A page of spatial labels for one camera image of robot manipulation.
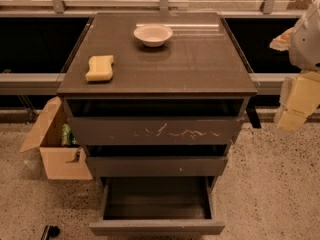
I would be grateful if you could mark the green packet in box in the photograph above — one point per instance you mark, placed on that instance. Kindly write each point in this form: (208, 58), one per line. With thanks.
(67, 137)

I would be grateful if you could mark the white bowl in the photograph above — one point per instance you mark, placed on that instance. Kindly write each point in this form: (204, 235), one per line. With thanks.
(153, 35)

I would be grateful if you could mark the open cardboard box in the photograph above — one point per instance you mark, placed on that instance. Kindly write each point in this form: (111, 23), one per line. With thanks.
(60, 163)

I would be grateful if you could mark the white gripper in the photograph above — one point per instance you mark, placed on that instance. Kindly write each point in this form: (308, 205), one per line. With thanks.
(306, 47)

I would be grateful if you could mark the metal window railing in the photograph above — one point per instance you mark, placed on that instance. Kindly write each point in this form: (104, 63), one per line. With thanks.
(160, 0)

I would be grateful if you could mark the grey middle drawer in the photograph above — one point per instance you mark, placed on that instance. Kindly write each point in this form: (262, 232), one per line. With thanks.
(157, 161)

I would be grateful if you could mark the yellow sponge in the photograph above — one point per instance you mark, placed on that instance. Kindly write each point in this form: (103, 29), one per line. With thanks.
(100, 68)

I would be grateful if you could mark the black object on floor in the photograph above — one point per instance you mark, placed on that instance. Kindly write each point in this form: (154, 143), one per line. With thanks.
(50, 232)

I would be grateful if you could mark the grey bottom drawer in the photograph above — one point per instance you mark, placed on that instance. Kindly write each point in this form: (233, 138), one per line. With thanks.
(157, 206)

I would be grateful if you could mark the dark grey drawer cabinet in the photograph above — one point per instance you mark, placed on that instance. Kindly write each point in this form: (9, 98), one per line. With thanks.
(199, 61)

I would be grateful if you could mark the scratched grey top drawer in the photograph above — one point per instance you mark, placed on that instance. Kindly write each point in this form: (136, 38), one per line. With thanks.
(154, 122)

